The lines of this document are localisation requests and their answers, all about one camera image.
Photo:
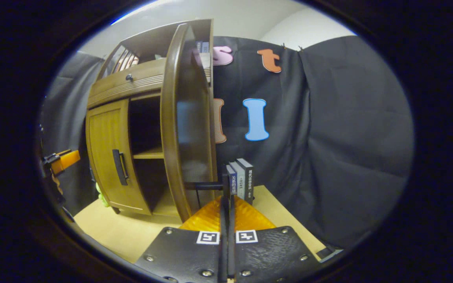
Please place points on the grey blue book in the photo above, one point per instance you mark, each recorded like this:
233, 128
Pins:
206, 47

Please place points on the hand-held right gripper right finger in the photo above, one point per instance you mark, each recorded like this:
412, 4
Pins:
273, 255

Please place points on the green toy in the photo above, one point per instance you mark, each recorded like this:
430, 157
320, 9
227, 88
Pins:
102, 196

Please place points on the pale blue book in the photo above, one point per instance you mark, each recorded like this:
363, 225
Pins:
240, 181

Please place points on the black book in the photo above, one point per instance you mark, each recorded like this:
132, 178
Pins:
249, 181

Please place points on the wooden cabinet drawer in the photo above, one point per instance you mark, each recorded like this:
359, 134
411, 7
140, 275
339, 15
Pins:
132, 84

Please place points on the wooden shoe cabinet door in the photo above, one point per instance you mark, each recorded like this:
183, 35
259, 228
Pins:
106, 157
189, 137

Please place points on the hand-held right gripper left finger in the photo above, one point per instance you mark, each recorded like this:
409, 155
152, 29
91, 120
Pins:
183, 255

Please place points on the wooden double-door shoe cabinet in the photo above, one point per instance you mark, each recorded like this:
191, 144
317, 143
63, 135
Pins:
108, 90

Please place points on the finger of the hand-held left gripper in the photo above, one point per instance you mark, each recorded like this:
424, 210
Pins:
67, 160

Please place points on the black backdrop cloth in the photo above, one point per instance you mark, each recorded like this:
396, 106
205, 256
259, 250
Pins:
348, 137

